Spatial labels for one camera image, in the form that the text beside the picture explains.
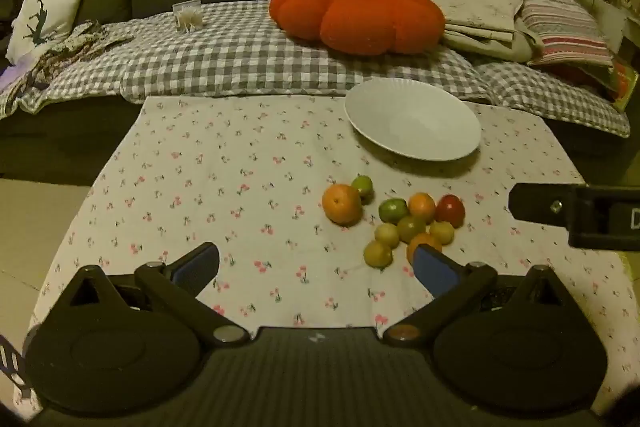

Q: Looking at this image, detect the folded floral sheet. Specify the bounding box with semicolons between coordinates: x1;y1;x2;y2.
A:
414;0;523;44

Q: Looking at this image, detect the floral tablecloth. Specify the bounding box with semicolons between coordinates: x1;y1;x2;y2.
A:
12;94;640;413

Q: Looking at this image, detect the white printed cushion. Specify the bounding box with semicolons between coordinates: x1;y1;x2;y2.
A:
6;0;82;62

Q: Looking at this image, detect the orange pumpkin cushion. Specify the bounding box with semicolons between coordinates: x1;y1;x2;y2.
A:
268;0;447;56

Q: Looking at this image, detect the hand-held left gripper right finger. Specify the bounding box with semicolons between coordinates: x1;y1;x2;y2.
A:
382;243;568;349

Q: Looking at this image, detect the folded beige blanket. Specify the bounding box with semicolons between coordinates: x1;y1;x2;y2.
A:
440;14;546;64

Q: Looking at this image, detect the white ribbed plate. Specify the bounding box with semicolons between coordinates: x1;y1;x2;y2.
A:
344;78;482;162

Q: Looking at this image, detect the small white paper item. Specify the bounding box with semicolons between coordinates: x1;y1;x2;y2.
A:
172;0;203;32

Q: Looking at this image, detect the yellow green plum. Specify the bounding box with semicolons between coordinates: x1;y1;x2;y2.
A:
396;215;427;244

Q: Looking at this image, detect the purple cloth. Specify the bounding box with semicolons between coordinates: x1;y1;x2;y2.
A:
0;59;31;92

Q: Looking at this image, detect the patterned crumpled cloth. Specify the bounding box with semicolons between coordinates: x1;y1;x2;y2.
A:
0;21;136;115

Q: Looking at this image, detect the grey checked blanket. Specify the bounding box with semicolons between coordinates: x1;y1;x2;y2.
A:
0;0;632;138

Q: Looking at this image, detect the striped pillow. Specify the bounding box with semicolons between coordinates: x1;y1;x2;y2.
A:
492;0;615;68

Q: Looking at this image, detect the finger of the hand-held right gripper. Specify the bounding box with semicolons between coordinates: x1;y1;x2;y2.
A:
509;183;577;226

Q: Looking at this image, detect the red tomato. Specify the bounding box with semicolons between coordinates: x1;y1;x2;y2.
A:
434;194;466;229

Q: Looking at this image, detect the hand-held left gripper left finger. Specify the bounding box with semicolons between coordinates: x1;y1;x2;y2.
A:
65;242;251;349

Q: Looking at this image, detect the small orange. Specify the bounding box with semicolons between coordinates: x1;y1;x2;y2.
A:
407;192;437;224
406;232;444;264

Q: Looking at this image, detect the large orange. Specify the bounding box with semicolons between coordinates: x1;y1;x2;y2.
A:
321;183;363;227

